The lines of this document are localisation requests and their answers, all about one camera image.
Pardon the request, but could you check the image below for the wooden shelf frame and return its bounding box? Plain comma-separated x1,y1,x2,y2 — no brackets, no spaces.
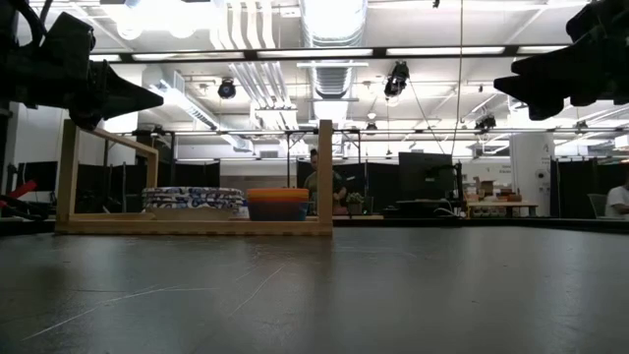
54,119,334,236

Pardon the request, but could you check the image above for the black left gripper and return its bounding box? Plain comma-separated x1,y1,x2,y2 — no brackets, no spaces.
0,46,164,132

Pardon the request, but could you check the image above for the black computer monitor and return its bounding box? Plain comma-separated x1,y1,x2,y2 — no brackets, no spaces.
397,151,456,201
22,160,59,193

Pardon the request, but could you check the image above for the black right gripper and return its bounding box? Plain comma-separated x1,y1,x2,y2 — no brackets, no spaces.
493,0,629,122

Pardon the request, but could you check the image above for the small potted plant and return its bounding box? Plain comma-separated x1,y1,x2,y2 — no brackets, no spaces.
345,191,366,216

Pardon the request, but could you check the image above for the orange plastic bowl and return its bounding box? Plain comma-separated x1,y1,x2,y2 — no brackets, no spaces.
246,188,311,201

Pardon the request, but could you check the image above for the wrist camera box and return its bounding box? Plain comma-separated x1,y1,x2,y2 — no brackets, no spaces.
39,12,97,66
564,1,610,44

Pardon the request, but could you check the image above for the black ceiling spotlight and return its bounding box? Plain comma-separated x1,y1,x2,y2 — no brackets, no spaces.
474,114,497,134
217,78,238,101
383,61,411,99

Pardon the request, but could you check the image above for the red object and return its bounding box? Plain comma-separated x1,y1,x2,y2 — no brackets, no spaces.
0,179,39,208

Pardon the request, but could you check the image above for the thin hanging cable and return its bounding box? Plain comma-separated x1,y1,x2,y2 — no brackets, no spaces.
450,0,465,156

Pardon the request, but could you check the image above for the white round column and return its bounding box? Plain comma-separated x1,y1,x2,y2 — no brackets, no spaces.
509,132,556,218

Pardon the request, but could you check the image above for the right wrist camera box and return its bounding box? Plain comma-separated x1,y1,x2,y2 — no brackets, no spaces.
564,1,610,44

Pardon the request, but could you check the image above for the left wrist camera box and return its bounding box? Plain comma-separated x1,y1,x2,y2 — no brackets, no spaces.
39,12,97,66

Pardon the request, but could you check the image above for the blue plastic bowl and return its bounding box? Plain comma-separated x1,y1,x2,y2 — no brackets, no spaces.
248,202,310,222

